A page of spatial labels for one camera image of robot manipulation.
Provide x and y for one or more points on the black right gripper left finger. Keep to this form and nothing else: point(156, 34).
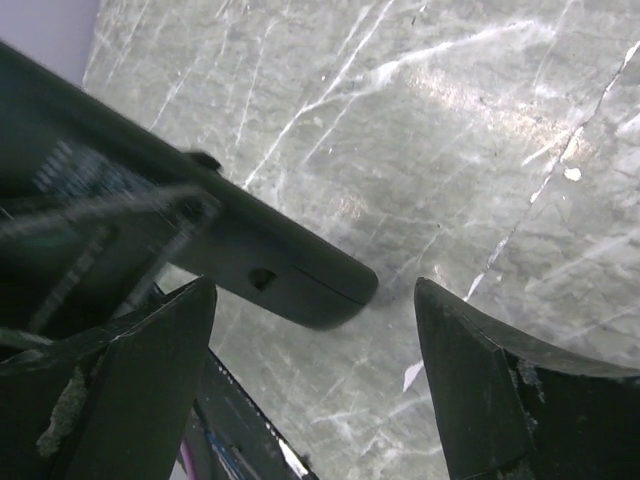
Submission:
point(111, 402)

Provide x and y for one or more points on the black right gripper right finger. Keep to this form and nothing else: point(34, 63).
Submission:
point(510, 406)

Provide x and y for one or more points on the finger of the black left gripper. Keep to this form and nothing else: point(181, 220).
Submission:
point(70, 264)

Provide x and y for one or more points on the black remote control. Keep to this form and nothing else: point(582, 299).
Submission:
point(56, 139)

